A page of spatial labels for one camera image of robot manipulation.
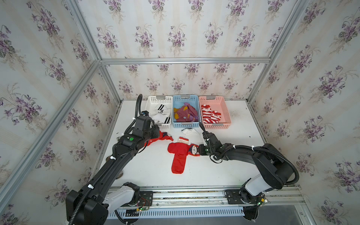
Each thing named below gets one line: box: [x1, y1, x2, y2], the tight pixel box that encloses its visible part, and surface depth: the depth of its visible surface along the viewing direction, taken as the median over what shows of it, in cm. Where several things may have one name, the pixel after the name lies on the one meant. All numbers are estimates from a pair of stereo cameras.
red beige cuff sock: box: [177, 136, 190, 145], surface depth 97 cm
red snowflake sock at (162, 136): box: [144, 130, 174, 147], surface depth 97 cm
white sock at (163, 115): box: [151, 103, 172, 124], surface depth 106 cm
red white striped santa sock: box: [201, 104, 212, 124], surface depth 113 cm
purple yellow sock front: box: [173, 105, 183, 120], surface depth 109 cm
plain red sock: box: [167, 146, 189, 174], surface depth 90 cm
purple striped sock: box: [176, 102, 199, 123], surface depth 107 cm
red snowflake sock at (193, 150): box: [187, 143, 201, 157], surface depth 92 cm
